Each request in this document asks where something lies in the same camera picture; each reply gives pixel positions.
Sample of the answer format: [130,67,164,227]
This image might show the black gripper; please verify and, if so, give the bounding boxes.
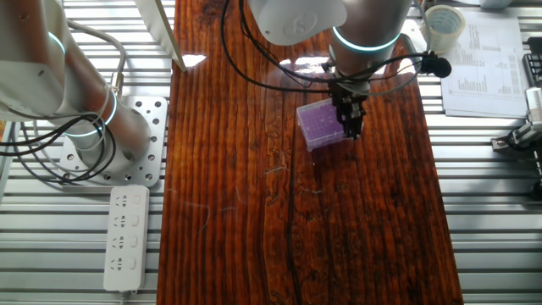
[328,80,370,141]

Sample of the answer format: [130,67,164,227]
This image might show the purple pipette tip box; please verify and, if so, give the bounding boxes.
[296,97,349,153]

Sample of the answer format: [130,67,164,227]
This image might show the wood-grain table board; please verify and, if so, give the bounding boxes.
[156,0,465,305]

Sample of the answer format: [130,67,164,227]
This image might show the clear packing tape roll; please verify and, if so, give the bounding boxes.
[421,3,467,55]

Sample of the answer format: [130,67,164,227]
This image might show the printed paper sheet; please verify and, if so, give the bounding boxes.
[438,8,530,119]

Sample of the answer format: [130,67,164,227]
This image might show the grey metal block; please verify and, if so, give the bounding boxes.
[478,0,516,9]

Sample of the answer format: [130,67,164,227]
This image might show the black keyboard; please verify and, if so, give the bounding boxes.
[522,36,542,89]

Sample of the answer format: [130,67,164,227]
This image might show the white power strip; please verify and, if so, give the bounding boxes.
[102,185,151,305]

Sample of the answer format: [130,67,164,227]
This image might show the grey cable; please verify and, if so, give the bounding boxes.
[31,19,128,179]
[324,25,433,97]

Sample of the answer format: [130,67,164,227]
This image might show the black round cable plug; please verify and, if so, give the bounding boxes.
[419,50,453,79]

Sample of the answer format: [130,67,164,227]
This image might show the silver exterior camera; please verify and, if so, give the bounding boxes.
[524,86,542,128]

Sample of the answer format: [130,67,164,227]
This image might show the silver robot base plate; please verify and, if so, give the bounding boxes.
[58,95,169,188]

